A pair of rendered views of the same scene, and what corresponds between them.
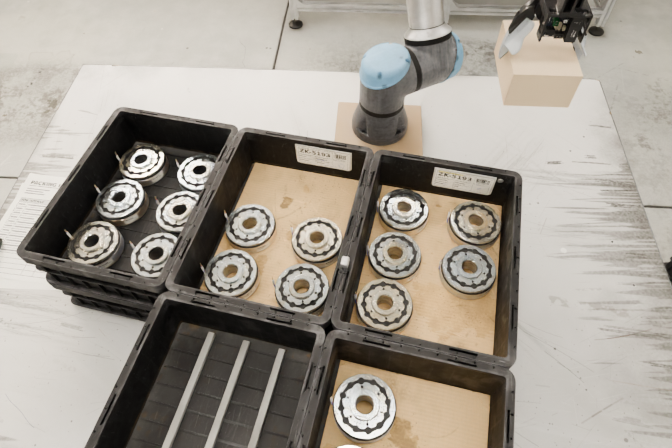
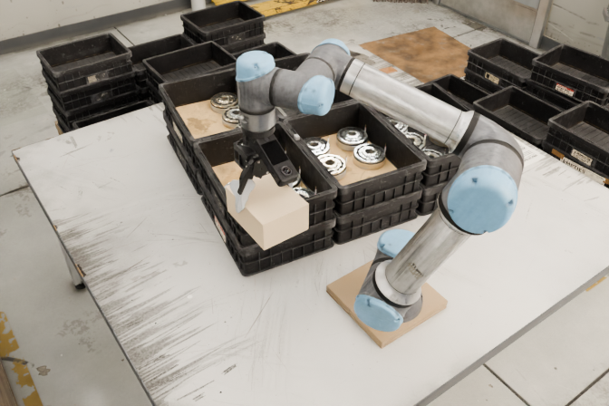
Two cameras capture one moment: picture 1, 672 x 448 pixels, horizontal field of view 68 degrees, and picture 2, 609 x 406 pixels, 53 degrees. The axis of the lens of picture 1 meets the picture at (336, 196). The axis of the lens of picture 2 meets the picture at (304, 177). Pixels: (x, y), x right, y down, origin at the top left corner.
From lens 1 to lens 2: 1.92 m
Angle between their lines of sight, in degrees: 81
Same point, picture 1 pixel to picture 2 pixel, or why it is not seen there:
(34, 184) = (533, 155)
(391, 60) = (394, 239)
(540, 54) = (262, 188)
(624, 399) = (125, 237)
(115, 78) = not seen: outside the picture
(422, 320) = not seen: hidden behind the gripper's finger
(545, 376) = (172, 225)
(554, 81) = not seen: hidden behind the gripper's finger
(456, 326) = (229, 177)
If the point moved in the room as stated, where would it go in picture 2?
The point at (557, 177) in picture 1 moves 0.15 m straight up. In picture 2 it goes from (219, 354) to (215, 316)
